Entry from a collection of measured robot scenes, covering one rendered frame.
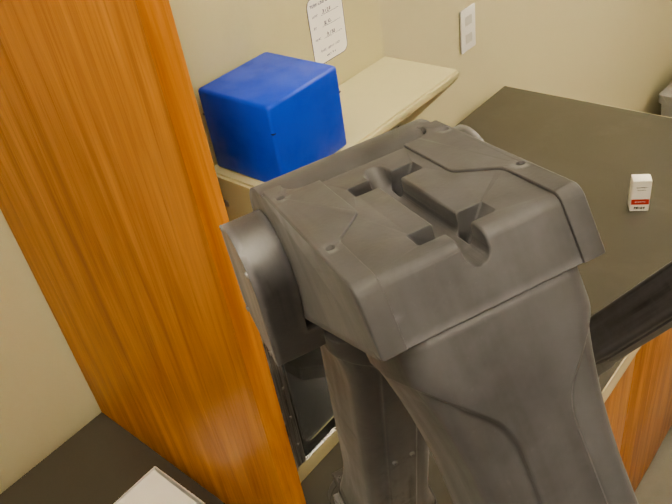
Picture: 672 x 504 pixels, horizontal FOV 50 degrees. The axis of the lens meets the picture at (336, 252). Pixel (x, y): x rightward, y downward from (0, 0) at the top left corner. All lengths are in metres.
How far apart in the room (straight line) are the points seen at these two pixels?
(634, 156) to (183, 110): 1.39
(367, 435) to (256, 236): 0.17
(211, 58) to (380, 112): 0.20
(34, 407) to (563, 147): 1.32
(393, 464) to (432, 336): 0.25
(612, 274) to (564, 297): 1.27
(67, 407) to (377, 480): 0.97
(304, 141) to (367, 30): 0.27
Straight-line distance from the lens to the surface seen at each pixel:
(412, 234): 0.21
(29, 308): 1.25
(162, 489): 1.18
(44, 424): 1.37
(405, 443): 0.43
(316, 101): 0.72
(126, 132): 0.69
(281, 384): 0.99
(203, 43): 0.75
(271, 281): 0.27
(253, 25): 0.79
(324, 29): 0.88
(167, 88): 0.61
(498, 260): 0.21
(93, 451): 1.33
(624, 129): 1.98
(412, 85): 0.89
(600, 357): 0.92
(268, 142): 0.69
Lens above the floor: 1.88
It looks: 37 degrees down
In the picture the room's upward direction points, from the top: 10 degrees counter-clockwise
